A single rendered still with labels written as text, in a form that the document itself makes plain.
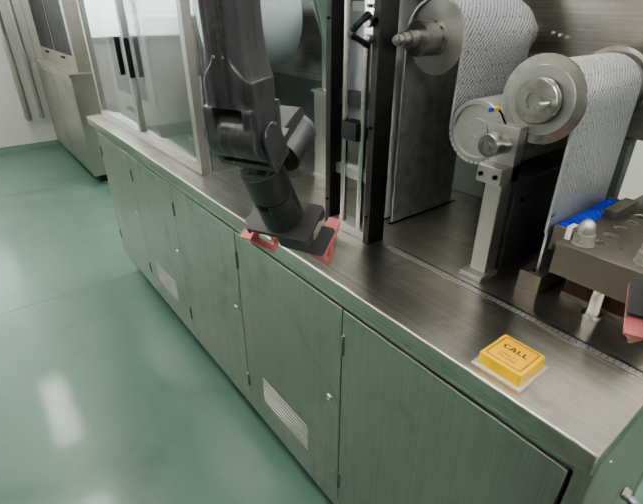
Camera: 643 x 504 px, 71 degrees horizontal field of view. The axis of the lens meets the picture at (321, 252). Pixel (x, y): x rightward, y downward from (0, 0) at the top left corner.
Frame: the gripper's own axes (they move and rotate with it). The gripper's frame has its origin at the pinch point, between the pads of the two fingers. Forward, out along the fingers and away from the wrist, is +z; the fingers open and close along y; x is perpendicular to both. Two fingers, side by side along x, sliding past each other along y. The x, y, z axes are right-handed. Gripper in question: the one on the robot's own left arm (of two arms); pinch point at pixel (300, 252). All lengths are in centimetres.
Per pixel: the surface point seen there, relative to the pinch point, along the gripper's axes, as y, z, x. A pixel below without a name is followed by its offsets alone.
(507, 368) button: -33.1, 12.0, 3.9
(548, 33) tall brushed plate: -26, 10, -77
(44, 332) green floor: 167, 110, 18
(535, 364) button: -36.7, 13.3, 1.5
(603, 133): -40, 9, -44
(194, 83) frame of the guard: 67, 15, -55
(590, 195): -41, 21, -40
